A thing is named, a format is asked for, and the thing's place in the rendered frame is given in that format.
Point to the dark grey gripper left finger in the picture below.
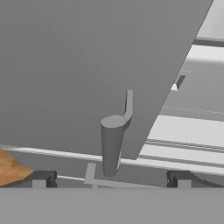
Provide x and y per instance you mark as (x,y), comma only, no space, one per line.
(44,176)

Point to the white and grey cupboards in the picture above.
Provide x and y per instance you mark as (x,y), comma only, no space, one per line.
(192,128)

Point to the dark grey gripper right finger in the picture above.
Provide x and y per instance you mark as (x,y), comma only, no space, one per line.
(178,176)

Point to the grey fridge door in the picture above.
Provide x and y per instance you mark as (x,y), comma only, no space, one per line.
(73,67)

